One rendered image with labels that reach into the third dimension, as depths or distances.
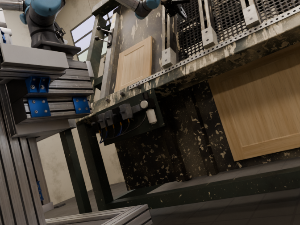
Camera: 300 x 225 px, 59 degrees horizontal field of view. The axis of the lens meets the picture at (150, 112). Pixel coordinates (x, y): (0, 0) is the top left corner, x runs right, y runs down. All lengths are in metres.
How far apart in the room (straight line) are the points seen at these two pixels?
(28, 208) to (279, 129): 1.30
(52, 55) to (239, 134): 1.12
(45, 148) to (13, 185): 3.87
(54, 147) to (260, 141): 4.12
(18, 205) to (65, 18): 5.20
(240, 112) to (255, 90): 0.15
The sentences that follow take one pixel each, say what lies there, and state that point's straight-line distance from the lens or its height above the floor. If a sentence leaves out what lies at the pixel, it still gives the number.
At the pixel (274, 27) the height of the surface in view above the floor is 0.84.
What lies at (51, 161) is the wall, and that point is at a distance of 5.11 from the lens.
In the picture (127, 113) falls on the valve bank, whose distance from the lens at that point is 1.59.
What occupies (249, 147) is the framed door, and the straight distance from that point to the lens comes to 1.67.
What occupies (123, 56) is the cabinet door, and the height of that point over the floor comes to 1.19.
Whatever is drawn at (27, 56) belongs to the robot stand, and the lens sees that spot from 1.07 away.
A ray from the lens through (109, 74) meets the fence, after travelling 2.08.
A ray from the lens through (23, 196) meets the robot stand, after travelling 1.27.
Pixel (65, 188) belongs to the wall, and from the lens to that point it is 5.20.
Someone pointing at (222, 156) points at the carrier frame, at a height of 0.29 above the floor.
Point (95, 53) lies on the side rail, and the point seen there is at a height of 1.40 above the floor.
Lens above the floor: 0.48
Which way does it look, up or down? 7 degrees up
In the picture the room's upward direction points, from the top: 17 degrees counter-clockwise
